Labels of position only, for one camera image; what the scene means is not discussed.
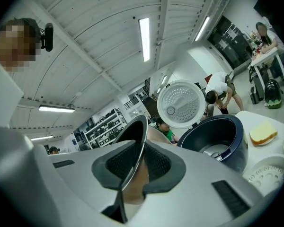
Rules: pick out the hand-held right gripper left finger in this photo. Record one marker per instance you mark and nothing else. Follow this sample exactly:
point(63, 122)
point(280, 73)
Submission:
point(85, 174)

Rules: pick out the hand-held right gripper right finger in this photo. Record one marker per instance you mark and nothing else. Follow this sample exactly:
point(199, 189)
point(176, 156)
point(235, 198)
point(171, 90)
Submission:
point(194, 185)

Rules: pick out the dark metal pot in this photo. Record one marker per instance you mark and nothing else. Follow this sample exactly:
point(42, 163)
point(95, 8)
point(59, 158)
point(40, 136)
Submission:
point(135, 136)

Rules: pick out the white perforated steamer plate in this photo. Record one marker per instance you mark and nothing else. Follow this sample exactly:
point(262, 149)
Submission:
point(267, 174)

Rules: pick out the white shelf with black cases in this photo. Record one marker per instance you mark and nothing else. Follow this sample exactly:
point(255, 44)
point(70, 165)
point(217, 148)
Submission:
point(104, 129)

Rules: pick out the long ceiling light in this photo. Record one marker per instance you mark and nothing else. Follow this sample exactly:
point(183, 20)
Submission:
point(56, 108)
point(144, 39)
point(41, 137)
point(164, 80)
point(202, 28)

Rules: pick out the yellow sponge cloth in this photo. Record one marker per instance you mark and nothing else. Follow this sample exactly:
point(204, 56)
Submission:
point(262, 132)

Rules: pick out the small black hard case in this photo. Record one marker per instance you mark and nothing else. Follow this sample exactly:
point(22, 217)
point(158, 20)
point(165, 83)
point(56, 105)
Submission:
point(254, 94)

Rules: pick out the black green dome backpack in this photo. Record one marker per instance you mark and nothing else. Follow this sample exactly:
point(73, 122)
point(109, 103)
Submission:
point(273, 93)

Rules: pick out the large black suitcase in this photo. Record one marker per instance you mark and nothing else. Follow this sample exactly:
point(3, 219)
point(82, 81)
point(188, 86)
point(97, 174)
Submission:
point(261, 79)

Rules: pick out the person's head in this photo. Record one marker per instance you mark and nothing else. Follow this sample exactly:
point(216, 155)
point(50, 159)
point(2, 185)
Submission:
point(14, 46)

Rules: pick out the black double door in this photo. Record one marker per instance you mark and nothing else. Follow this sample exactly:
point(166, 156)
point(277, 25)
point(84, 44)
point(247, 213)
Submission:
point(229, 44)

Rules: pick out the white desk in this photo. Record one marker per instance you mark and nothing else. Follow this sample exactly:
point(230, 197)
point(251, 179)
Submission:
point(267, 58)

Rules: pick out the black head-mounted camera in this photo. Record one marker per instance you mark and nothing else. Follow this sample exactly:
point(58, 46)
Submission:
point(48, 38)

